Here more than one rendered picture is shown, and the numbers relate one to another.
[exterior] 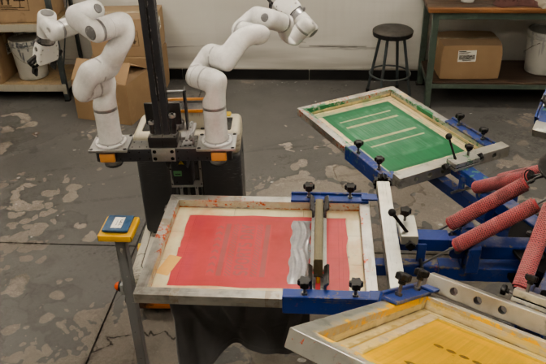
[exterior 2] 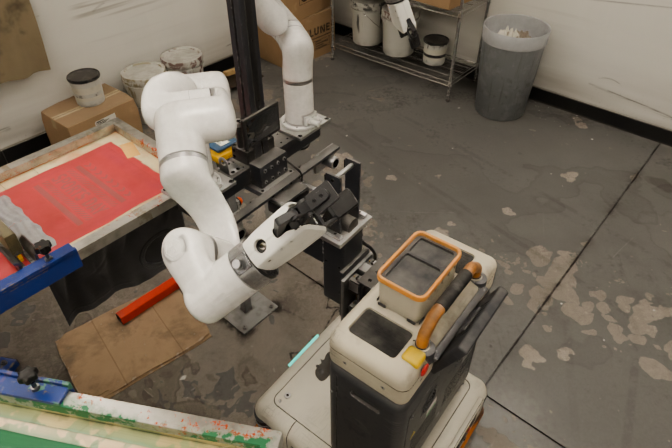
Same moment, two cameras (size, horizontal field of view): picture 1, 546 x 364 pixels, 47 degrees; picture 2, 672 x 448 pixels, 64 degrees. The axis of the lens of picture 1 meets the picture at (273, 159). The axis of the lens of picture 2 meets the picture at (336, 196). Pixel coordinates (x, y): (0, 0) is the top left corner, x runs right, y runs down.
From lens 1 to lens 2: 3.37 m
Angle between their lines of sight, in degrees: 95
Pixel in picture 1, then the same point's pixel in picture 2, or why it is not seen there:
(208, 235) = (130, 182)
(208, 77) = not seen: hidden behind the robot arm
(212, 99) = not seen: hidden behind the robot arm
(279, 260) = (32, 204)
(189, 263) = (113, 159)
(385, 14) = not seen: outside the picture
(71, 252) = (505, 327)
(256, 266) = (49, 188)
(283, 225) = (62, 234)
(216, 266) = (87, 170)
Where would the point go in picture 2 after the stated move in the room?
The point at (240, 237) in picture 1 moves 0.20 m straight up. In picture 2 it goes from (95, 198) to (76, 147)
